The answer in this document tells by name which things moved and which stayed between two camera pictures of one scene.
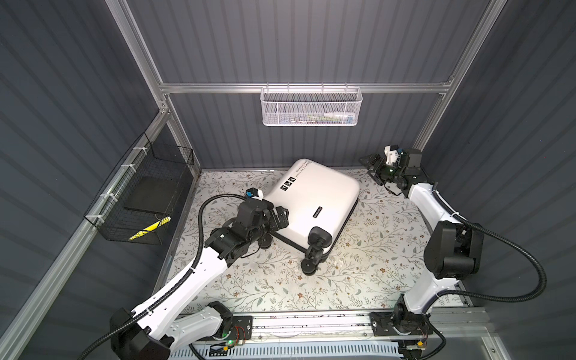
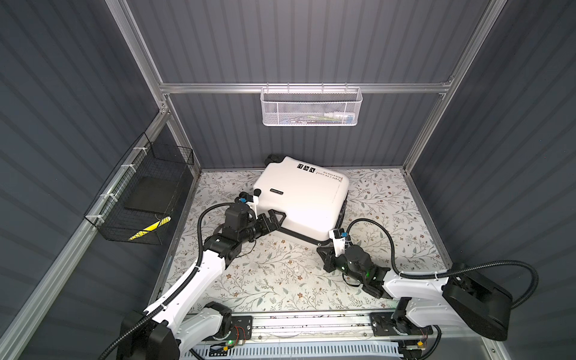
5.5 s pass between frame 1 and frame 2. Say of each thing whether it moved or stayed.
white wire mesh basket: stayed
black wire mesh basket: stayed
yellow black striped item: stayed
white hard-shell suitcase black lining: moved
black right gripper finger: moved
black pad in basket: stayed
